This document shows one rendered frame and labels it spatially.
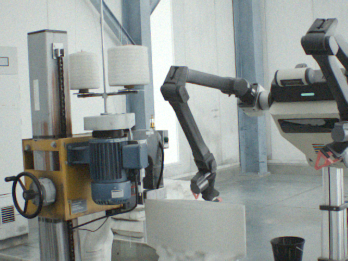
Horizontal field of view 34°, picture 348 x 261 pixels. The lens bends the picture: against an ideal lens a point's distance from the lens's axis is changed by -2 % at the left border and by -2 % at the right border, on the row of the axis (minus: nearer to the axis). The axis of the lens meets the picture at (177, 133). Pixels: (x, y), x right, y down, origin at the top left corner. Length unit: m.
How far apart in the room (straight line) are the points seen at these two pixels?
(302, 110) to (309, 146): 0.20
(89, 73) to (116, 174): 0.50
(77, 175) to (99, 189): 0.15
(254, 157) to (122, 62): 9.00
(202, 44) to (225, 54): 0.78
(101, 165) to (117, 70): 0.37
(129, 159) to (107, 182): 0.12
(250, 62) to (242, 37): 0.52
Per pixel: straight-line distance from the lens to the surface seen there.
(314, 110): 2.46
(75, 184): 2.25
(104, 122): 2.09
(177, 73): 2.25
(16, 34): 7.21
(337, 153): 2.21
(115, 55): 2.24
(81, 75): 2.41
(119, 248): 3.12
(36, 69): 2.28
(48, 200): 2.22
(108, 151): 2.11
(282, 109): 2.54
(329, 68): 1.99
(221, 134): 10.58
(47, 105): 2.23
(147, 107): 8.29
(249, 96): 2.59
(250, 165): 11.17
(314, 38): 1.92
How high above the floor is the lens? 1.45
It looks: 3 degrees down
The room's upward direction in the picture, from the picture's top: 3 degrees counter-clockwise
